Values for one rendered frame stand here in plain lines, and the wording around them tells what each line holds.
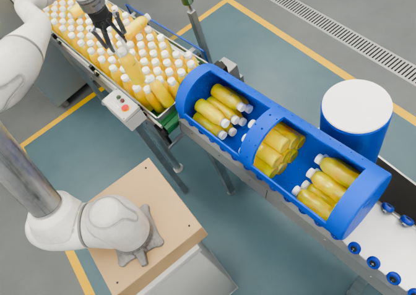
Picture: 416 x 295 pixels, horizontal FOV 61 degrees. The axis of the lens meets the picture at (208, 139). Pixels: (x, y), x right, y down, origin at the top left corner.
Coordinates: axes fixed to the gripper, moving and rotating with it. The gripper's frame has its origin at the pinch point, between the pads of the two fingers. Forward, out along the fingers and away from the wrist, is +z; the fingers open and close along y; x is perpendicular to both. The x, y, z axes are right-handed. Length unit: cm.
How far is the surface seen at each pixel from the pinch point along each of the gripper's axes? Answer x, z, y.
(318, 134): -79, 21, 25
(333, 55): 1, 142, 154
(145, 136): 7, 61, -12
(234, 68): -4, 57, 49
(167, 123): -4, 52, -1
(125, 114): 0.9, 32.1, -14.3
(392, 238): -116, 49, 20
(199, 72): -21.9, 18.8, 18.4
